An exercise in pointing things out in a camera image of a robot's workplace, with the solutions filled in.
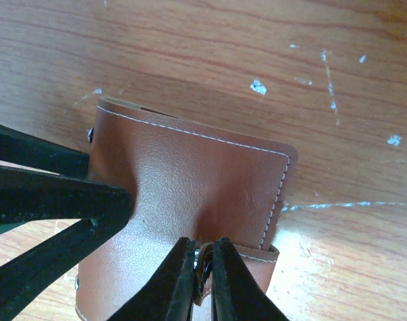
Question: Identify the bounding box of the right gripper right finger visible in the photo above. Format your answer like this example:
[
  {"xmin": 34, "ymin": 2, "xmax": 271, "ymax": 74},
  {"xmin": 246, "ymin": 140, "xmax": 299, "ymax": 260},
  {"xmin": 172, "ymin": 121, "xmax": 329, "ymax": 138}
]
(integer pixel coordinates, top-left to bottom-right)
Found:
[{"xmin": 212, "ymin": 237, "xmax": 288, "ymax": 320}]

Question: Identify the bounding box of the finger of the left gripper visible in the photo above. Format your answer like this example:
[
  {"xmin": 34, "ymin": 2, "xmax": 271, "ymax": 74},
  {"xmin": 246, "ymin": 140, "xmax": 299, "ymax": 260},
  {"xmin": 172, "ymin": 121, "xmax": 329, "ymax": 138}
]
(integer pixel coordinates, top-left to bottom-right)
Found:
[
  {"xmin": 0, "ymin": 165, "xmax": 134, "ymax": 320},
  {"xmin": 0, "ymin": 125, "xmax": 90, "ymax": 179}
]

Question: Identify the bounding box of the brown leather card holder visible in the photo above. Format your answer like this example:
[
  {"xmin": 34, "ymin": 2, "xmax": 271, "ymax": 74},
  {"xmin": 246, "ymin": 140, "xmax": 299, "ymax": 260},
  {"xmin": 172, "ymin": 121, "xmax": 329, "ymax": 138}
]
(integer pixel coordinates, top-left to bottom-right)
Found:
[{"xmin": 76, "ymin": 98, "xmax": 297, "ymax": 320}]

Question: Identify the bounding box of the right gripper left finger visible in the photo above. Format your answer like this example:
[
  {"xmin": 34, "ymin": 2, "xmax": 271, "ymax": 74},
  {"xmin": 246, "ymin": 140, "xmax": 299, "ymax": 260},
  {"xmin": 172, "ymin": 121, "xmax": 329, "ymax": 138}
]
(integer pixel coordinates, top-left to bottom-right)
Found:
[{"xmin": 109, "ymin": 237, "xmax": 195, "ymax": 320}]

